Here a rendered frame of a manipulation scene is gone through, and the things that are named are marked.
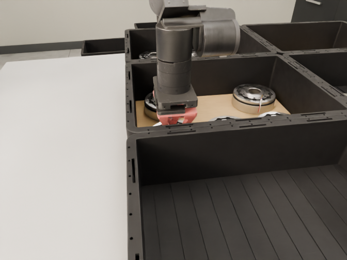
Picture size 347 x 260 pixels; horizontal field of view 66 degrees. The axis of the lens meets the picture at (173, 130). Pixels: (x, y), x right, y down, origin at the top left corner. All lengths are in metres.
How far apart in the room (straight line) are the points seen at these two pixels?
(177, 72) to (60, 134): 0.52
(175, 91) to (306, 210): 0.28
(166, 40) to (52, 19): 3.48
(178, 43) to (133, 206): 0.24
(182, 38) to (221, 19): 0.08
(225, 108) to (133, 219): 0.44
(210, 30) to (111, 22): 3.41
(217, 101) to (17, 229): 0.53
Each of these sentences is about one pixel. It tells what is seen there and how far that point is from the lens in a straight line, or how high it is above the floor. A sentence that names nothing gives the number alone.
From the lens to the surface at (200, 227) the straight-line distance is 0.42.
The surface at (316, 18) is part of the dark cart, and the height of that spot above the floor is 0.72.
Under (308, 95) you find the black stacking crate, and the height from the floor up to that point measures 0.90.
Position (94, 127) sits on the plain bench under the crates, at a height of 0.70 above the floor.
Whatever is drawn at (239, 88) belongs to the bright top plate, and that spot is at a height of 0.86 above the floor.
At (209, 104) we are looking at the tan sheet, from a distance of 0.69.
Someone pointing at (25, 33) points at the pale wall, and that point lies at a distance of 3.98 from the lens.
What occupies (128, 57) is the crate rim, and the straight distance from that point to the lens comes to 0.71.
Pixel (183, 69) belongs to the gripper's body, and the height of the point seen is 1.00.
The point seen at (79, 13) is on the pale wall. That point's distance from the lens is 3.81.
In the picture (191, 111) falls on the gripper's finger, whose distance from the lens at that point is 0.45.
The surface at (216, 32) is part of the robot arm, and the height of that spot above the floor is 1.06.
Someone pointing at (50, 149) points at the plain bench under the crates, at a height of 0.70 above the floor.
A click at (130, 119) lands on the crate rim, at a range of 0.45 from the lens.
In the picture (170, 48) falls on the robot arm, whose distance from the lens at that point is 0.42.
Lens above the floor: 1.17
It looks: 35 degrees down
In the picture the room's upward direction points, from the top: straight up
